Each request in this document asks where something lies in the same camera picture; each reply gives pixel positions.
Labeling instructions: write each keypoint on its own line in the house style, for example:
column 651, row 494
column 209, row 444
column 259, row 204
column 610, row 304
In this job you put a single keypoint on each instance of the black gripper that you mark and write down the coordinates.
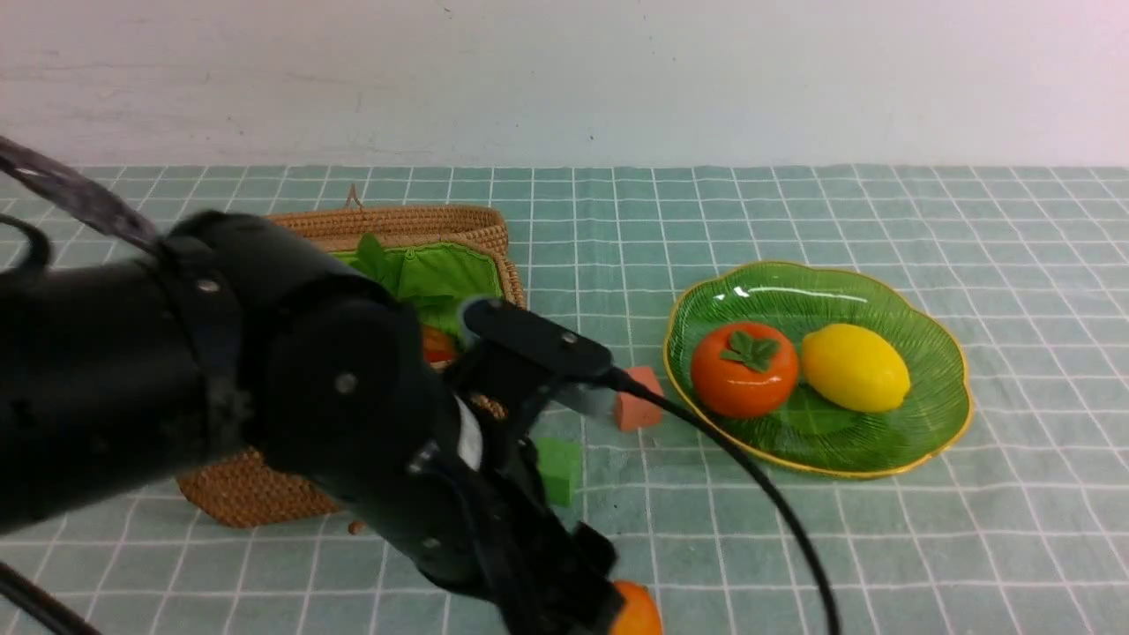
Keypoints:
column 457, row 491

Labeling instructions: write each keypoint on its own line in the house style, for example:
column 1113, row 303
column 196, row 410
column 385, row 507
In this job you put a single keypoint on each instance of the orange yellow mango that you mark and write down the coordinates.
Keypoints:
column 640, row 614

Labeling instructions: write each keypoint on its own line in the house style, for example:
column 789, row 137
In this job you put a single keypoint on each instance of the orange persimmon with green calyx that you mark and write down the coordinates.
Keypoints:
column 744, row 370

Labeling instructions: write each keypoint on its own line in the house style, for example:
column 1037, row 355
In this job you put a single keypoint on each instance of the red chili pepper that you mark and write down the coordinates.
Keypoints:
column 438, row 346

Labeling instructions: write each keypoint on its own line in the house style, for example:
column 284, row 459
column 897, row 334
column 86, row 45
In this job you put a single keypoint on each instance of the yellow lemon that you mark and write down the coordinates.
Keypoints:
column 855, row 368

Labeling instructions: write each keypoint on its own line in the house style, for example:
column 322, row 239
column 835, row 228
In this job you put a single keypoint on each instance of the white radish with leaves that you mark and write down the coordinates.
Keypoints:
column 435, row 279

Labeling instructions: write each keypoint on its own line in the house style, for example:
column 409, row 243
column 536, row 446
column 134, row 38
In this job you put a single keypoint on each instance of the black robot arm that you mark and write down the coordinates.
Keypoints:
column 235, row 334

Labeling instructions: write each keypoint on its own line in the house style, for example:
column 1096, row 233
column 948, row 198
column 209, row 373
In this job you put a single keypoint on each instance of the green foam cube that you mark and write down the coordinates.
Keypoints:
column 559, row 462

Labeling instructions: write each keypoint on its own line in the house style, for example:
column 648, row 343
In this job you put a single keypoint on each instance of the orange foam cube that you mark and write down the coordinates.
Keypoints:
column 633, row 413

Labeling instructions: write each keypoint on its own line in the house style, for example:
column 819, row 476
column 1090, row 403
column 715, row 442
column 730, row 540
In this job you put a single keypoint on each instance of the green leaf glass plate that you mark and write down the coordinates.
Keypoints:
column 809, row 433

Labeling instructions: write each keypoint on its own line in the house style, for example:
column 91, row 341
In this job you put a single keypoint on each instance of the woven wicker basket green lining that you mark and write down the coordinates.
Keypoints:
column 244, row 492

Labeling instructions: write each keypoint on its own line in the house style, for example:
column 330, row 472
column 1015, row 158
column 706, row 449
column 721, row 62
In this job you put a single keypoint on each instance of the woven wicker basket lid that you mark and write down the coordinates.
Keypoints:
column 340, row 229

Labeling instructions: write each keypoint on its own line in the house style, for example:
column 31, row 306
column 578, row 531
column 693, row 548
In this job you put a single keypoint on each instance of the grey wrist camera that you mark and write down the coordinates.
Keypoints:
column 525, row 363

